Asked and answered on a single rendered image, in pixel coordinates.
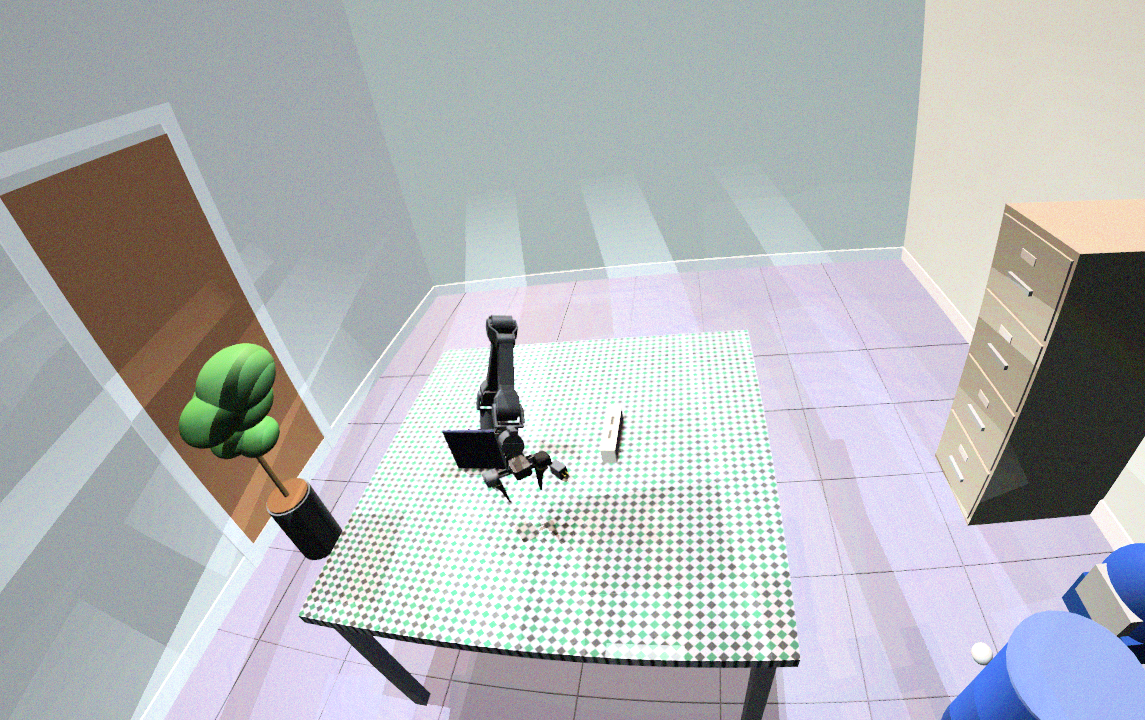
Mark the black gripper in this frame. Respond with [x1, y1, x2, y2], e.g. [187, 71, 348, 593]
[482, 449, 552, 503]

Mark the grey two-prong plug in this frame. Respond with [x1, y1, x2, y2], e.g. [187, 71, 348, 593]
[548, 459, 569, 480]

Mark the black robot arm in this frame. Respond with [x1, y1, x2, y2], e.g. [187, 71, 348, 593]
[476, 315, 537, 481]

